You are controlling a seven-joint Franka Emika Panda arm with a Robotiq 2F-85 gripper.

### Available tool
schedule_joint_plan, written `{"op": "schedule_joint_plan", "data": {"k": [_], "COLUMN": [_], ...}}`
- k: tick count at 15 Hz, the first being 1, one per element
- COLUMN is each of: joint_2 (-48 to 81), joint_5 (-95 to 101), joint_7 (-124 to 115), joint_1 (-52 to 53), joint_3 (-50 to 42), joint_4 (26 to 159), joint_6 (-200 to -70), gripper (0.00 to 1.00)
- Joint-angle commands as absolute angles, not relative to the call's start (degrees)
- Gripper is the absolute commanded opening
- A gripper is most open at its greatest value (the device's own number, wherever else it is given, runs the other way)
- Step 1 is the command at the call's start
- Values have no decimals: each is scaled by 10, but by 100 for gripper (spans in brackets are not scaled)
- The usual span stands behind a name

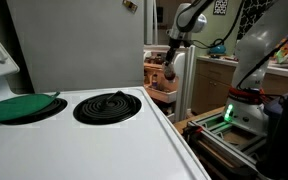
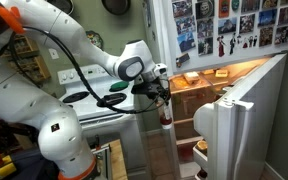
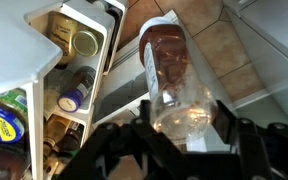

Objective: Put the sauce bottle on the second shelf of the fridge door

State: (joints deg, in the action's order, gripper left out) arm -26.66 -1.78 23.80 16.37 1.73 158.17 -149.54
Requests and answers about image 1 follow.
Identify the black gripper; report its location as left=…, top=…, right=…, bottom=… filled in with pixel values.
left=163, top=36, right=192, bottom=68

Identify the small glass jar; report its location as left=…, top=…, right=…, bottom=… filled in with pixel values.
left=162, top=61, right=178, bottom=82

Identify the dark jar in door shelf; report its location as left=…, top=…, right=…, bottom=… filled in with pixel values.
left=154, top=54, right=165, bottom=65

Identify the small bottle purple-blue cap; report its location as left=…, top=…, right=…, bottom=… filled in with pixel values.
left=151, top=73, right=159, bottom=89

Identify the white fridge door with shelves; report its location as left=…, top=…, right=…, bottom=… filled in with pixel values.
left=143, top=44, right=197, bottom=123

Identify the white freezer door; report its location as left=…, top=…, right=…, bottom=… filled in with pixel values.
left=144, top=0, right=159, bottom=46

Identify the small fridge magnet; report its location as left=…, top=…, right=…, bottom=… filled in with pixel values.
left=122, top=0, right=139, bottom=14

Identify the wooden kitchen counter cabinet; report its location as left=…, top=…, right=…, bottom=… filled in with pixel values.
left=191, top=54, right=288, bottom=116

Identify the teal kettle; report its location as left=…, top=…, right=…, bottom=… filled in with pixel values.
left=208, top=38, right=227, bottom=57

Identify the black coil burner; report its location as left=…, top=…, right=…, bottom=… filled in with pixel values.
left=0, top=97, right=68, bottom=126
left=72, top=90, right=142, bottom=126

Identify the grey refrigerator body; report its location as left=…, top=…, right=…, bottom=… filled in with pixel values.
left=5, top=0, right=146, bottom=94

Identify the white electric stove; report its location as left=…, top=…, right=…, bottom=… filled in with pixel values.
left=0, top=36, right=212, bottom=180

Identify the black foreground stand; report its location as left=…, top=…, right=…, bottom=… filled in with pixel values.
left=255, top=43, right=288, bottom=180

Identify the green pot holder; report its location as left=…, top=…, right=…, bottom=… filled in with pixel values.
left=0, top=91, right=61, bottom=124

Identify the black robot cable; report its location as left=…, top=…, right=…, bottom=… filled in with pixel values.
left=191, top=0, right=247, bottom=50

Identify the small black-white wall picture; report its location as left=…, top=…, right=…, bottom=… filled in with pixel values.
left=213, top=0, right=229, bottom=16

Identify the black-white patterned wall hanging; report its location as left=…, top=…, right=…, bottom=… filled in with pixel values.
left=237, top=0, right=278, bottom=38

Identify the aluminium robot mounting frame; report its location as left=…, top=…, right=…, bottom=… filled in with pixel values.
left=183, top=113, right=272, bottom=180

